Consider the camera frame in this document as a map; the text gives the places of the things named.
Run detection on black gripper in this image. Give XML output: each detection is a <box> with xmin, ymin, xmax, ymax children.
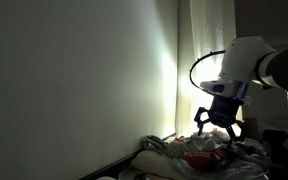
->
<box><xmin>193</xmin><ymin>95</ymin><xmax>247</xmax><ymax>148</ymax></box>

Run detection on pile of clothes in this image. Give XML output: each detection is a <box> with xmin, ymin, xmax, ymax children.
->
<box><xmin>142</xmin><ymin>130</ymin><xmax>272</xmax><ymax>180</ymax></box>

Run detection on red garment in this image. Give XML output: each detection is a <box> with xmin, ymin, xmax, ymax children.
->
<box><xmin>183</xmin><ymin>150</ymin><xmax>230</xmax><ymax>172</ymax></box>

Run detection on grey white garment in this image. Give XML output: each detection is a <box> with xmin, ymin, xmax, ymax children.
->
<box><xmin>142</xmin><ymin>134</ymin><xmax>186</xmax><ymax>158</ymax></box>

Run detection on dark checkered cloth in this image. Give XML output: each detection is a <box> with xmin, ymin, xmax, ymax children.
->
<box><xmin>262</xmin><ymin>128</ymin><xmax>288</xmax><ymax>168</ymax></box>

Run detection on white pillow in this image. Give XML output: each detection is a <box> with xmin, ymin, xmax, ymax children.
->
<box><xmin>130</xmin><ymin>148</ymin><xmax>172</xmax><ymax>178</ymax></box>

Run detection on white curtain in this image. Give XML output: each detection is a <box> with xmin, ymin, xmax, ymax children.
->
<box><xmin>175</xmin><ymin>0</ymin><xmax>242</xmax><ymax>134</ymax></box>

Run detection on dark baseboard strip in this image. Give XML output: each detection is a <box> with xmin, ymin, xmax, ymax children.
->
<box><xmin>78</xmin><ymin>132</ymin><xmax>177</xmax><ymax>180</ymax></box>

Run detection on brown wooden post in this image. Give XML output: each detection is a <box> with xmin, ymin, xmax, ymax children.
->
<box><xmin>243</xmin><ymin>117</ymin><xmax>259</xmax><ymax>141</ymax></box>

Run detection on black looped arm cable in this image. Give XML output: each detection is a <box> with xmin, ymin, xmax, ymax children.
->
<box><xmin>189</xmin><ymin>50</ymin><xmax>227</xmax><ymax>91</ymax></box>

